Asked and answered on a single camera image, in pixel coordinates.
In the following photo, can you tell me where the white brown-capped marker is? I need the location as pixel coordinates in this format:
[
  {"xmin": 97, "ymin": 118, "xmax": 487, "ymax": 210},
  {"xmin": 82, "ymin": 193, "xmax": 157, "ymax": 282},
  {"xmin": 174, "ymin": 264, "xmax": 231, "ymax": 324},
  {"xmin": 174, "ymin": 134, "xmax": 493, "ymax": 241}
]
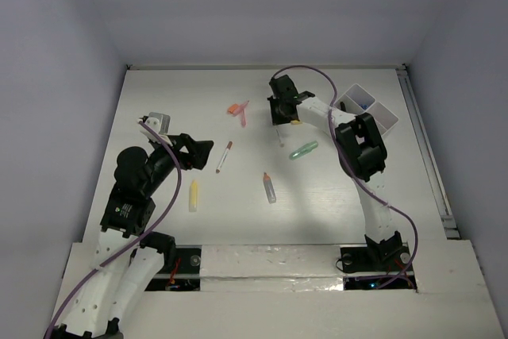
[
  {"xmin": 215, "ymin": 141, "xmax": 233, "ymax": 174},
  {"xmin": 275, "ymin": 126, "xmax": 285, "ymax": 147}
]

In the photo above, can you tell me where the pink highlighter pen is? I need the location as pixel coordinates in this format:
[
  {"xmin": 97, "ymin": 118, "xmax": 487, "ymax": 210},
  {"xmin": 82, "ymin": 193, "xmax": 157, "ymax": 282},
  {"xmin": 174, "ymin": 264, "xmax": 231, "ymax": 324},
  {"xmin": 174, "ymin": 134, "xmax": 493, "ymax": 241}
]
[{"xmin": 238, "ymin": 101, "xmax": 249, "ymax": 128}]

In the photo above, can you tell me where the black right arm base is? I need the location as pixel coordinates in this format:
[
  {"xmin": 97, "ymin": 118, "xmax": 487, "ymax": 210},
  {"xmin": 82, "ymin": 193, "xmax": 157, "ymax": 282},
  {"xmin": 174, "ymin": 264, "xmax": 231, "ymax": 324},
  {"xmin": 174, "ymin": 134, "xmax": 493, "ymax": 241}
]
[{"xmin": 335, "ymin": 231, "xmax": 418, "ymax": 291}]

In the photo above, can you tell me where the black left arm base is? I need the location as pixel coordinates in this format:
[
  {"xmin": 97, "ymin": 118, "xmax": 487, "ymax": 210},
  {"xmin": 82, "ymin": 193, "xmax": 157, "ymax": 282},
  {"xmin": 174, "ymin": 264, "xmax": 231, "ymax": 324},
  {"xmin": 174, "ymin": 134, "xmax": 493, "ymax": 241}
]
[{"xmin": 145, "ymin": 246, "xmax": 202, "ymax": 292}]

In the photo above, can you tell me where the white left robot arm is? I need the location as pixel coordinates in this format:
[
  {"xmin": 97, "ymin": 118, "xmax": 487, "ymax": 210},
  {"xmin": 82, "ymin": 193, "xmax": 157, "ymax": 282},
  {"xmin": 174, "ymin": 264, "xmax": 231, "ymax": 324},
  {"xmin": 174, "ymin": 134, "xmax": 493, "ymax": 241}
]
[{"xmin": 45, "ymin": 133, "xmax": 214, "ymax": 338}]

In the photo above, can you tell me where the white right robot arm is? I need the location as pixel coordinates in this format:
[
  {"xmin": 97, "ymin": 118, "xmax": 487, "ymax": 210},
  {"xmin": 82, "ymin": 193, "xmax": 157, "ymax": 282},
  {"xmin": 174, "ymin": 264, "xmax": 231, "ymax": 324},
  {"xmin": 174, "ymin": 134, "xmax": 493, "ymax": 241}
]
[{"xmin": 268, "ymin": 75, "xmax": 402, "ymax": 272}]

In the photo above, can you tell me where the yellow highlighter pen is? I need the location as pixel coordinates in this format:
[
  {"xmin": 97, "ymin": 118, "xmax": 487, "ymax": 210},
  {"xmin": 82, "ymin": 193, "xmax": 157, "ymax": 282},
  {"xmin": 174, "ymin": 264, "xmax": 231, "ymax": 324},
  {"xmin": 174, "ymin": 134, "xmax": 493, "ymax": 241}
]
[{"xmin": 188, "ymin": 180, "xmax": 198, "ymax": 212}]

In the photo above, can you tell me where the green correction tape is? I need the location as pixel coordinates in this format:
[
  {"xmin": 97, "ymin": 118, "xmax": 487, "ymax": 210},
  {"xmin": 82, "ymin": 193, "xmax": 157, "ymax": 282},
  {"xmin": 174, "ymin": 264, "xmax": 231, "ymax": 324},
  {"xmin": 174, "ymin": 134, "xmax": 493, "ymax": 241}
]
[{"xmin": 289, "ymin": 141, "xmax": 319, "ymax": 160}]

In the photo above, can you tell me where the orange marker cap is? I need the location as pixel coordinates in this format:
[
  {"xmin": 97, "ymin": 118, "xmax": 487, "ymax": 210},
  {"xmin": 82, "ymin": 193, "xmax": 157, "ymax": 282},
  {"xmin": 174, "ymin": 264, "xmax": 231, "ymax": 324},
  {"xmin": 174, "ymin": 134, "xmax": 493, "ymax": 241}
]
[{"xmin": 227, "ymin": 104, "xmax": 239, "ymax": 115}]

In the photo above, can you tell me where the white divided organizer tray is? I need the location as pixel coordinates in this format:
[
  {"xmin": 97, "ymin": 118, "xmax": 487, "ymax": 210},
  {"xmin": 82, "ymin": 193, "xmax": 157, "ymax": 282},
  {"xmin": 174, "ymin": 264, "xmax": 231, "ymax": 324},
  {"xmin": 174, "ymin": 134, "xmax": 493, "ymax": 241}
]
[{"xmin": 335, "ymin": 83, "xmax": 399, "ymax": 139}]

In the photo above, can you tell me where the grey orange-tip marker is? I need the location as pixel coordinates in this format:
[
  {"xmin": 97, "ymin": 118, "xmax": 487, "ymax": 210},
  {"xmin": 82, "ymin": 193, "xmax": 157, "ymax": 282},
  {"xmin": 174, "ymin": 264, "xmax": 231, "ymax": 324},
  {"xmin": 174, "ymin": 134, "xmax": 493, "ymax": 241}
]
[{"xmin": 263, "ymin": 172, "xmax": 277, "ymax": 204}]

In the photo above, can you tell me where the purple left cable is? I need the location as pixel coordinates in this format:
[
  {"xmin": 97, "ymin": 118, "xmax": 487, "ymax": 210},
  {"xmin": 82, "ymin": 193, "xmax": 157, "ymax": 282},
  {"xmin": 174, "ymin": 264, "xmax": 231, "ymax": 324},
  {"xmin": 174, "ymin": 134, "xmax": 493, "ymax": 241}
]
[{"xmin": 42, "ymin": 122, "xmax": 184, "ymax": 339}]

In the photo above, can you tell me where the purple cable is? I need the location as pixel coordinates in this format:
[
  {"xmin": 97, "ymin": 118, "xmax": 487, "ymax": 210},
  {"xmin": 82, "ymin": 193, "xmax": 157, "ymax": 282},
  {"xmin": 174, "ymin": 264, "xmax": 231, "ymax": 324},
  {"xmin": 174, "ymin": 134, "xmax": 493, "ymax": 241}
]
[
  {"xmin": 271, "ymin": 65, "xmax": 420, "ymax": 291},
  {"xmin": 42, "ymin": 122, "xmax": 184, "ymax": 339}
]

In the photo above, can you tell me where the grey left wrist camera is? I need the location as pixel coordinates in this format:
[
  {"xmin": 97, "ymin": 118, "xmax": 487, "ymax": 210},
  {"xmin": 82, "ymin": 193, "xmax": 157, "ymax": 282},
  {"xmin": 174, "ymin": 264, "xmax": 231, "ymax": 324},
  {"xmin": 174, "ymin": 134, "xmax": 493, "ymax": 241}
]
[{"xmin": 137, "ymin": 112, "xmax": 171, "ymax": 145}]

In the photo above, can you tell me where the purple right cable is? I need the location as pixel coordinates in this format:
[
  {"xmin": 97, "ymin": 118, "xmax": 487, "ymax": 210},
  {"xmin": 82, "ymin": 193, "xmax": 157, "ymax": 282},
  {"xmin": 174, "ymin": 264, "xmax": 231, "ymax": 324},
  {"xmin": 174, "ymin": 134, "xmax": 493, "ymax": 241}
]
[{"xmin": 271, "ymin": 65, "xmax": 420, "ymax": 291}]

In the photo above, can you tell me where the aluminium rail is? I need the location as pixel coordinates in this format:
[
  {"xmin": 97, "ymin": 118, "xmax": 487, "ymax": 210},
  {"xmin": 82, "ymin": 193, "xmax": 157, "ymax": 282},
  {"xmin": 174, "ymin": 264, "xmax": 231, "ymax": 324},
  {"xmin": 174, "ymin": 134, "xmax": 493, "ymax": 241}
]
[{"xmin": 396, "ymin": 66, "xmax": 461, "ymax": 240}]

